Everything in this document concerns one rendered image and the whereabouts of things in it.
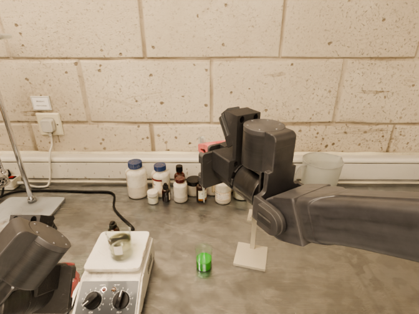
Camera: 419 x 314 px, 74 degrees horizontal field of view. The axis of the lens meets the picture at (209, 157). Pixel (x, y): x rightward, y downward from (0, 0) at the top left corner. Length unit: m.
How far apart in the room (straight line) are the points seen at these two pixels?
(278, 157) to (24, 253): 0.32
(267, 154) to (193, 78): 0.66
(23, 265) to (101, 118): 0.77
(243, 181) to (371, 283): 0.48
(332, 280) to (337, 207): 0.48
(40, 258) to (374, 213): 0.36
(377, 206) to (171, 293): 0.52
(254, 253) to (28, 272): 0.53
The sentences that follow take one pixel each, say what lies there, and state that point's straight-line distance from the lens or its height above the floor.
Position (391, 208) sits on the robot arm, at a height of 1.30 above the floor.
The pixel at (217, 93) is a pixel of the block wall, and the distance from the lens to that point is 1.00.
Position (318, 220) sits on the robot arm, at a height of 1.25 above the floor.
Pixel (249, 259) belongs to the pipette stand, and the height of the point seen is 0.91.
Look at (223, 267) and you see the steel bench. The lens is 0.75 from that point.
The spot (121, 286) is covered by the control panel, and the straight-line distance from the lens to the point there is 0.65.
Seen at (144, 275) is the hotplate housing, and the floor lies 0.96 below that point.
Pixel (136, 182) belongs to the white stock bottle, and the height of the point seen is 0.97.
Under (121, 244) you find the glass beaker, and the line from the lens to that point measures 0.63.
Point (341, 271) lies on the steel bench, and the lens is 0.80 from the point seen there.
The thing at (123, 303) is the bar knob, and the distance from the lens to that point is 0.64.
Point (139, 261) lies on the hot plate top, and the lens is 0.65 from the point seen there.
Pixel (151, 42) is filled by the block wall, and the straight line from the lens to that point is 0.99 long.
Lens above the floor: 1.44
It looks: 25 degrees down
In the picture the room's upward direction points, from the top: straight up
